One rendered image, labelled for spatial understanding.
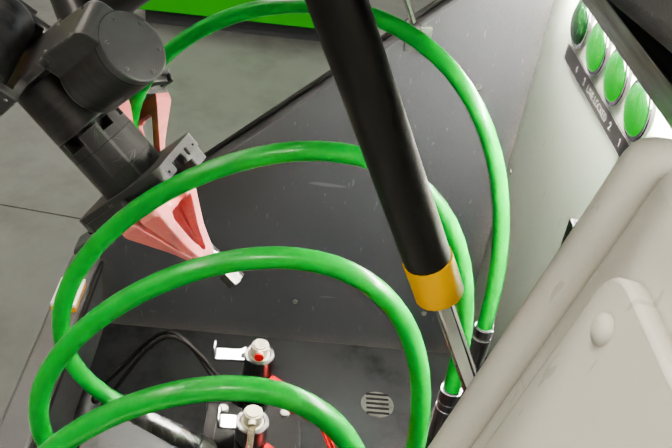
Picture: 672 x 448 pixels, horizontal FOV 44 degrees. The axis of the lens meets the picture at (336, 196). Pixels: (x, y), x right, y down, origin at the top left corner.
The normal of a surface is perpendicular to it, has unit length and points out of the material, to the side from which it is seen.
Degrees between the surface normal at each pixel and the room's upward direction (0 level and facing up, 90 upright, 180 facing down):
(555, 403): 76
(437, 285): 89
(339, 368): 0
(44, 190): 0
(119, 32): 45
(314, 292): 90
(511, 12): 90
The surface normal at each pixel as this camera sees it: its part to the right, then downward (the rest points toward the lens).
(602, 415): -0.93, -0.29
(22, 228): 0.12, -0.83
